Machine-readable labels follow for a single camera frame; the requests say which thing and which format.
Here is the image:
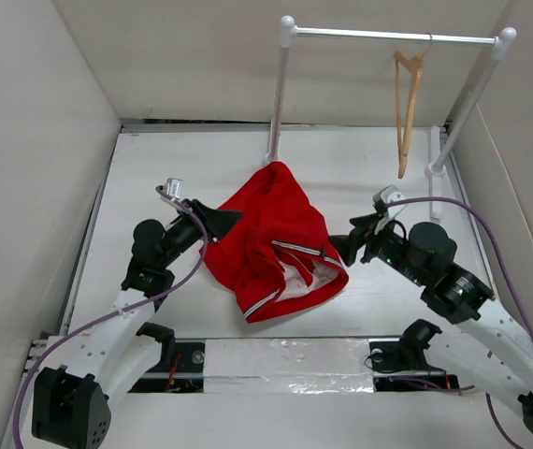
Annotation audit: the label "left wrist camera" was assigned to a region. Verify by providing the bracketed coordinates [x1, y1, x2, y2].
[163, 178, 183, 200]

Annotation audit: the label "wooden clothes hanger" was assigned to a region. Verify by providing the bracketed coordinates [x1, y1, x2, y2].
[394, 34, 433, 180]

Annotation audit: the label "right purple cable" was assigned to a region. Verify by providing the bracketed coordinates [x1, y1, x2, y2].
[385, 196, 533, 449]

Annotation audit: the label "silver taped foam strip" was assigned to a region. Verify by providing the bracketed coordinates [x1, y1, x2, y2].
[203, 338, 374, 395]

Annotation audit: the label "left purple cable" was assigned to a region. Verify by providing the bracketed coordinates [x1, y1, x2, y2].
[13, 185, 209, 449]

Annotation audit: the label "white clothes rack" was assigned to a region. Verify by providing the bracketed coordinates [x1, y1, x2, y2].
[263, 15, 517, 197]

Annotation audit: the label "purple cable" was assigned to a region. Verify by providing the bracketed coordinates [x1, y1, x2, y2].
[13, 185, 209, 449]
[385, 196, 533, 449]

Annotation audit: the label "red trousers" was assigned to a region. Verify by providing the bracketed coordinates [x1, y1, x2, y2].
[205, 162, 349, 323]

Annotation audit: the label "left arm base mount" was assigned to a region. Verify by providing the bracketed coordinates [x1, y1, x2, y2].
[129, 323, 206, 394]

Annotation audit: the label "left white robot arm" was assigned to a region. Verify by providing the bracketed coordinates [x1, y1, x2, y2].
[31, 199, 243, 448]

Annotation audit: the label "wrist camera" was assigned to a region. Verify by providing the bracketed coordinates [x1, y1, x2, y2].
[163, 178, 183, 200]
[373, 185, 406, 235]

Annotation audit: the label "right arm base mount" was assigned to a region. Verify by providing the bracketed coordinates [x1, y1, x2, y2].
[364, 319, 475, 395]

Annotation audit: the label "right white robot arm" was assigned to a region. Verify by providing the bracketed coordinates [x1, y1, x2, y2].
[329, 214, 533, 434]

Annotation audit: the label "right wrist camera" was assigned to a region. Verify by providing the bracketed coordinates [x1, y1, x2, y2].
[373, 185, 406, 235]

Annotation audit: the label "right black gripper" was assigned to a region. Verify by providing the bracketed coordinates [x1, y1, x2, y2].
[325, 211, 426, 286]

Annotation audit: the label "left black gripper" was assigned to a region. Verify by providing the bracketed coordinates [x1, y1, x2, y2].
[159, 199, 241, 268]

